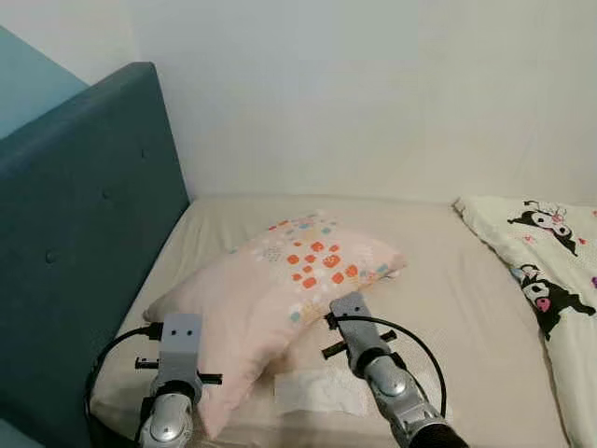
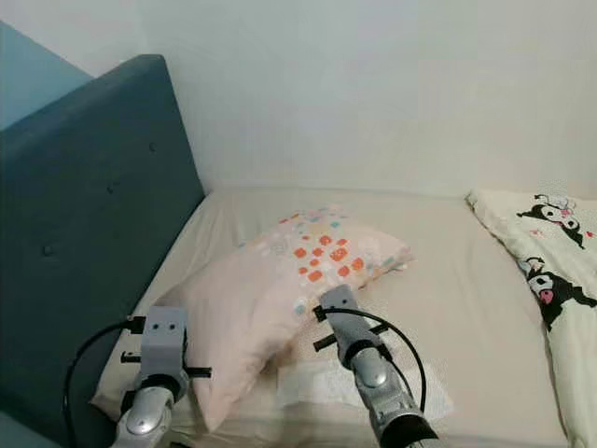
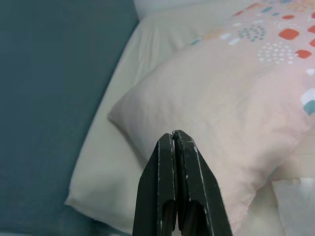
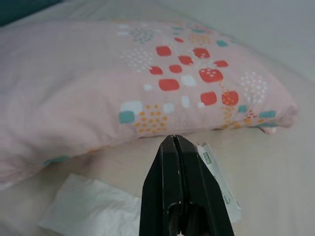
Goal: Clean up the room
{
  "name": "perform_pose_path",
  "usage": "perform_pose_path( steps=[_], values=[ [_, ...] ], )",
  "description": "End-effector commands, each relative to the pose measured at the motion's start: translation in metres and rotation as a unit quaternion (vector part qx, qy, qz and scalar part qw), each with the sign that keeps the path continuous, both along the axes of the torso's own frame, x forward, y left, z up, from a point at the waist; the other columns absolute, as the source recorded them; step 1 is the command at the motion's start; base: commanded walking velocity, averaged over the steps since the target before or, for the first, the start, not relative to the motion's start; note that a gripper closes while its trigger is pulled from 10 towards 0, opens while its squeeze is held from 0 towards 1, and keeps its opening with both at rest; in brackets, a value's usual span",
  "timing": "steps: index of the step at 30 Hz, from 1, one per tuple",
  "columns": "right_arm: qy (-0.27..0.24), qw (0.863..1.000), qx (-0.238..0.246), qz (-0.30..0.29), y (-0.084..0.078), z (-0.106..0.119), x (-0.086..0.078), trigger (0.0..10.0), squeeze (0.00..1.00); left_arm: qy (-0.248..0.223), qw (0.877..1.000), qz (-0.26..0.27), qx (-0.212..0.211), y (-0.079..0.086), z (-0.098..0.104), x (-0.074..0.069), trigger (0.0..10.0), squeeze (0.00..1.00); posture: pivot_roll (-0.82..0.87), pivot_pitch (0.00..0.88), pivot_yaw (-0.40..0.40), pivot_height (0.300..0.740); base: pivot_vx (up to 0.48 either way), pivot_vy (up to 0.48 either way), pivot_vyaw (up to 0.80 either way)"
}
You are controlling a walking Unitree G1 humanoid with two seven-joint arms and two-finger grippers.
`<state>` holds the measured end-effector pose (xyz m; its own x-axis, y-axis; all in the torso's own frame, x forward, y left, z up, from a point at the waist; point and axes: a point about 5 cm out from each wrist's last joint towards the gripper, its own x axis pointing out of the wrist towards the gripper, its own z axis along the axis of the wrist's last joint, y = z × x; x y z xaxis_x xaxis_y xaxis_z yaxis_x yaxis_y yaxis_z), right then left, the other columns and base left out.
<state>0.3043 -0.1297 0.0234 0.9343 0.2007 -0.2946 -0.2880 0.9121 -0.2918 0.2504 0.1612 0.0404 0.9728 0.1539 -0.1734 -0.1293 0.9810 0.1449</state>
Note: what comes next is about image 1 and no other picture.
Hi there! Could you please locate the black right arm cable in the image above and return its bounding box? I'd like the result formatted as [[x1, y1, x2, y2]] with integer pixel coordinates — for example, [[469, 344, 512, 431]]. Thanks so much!
[[325, 314, 449, 419]]

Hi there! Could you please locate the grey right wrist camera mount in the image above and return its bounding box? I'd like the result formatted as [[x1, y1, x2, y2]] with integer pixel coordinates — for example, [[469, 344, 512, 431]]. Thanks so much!
[[329, 291, 393, 363]]

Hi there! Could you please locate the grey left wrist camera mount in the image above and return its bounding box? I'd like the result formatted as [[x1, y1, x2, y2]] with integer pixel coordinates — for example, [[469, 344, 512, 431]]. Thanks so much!
[[160, 314, 203, 379]]

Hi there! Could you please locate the pink pillow with orange spots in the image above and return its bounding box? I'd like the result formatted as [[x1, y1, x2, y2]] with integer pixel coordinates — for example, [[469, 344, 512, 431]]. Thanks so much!
[[143, 213, 409, 440]]

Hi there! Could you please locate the cream cartoon print quilt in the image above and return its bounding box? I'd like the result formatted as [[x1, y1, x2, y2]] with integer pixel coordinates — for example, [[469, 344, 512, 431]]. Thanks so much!
[[453, 194, 597, 448]]

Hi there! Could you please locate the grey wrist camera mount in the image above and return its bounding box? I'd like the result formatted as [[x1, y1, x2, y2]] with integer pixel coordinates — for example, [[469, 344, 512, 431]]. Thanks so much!
[[160, 314, 203, 379], [329, 291, 393, 363]]

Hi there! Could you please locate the beige mattress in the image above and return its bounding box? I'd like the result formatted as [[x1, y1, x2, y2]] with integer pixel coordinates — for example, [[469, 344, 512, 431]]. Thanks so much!
[[89, 194, 597, 448]]

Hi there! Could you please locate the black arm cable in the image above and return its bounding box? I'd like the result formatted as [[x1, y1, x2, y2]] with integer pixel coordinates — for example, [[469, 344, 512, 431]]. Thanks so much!
[[86, 323, 165, 441], [325, 314, 449, 419]]

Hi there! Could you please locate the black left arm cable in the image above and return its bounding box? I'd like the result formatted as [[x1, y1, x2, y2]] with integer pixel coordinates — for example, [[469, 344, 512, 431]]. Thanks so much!
[[86, 323, 165, 441]]

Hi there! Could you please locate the teal upholstered headboard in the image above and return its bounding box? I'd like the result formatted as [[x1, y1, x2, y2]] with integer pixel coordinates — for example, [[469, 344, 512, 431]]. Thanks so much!
[[0, 62, 192, 448]]

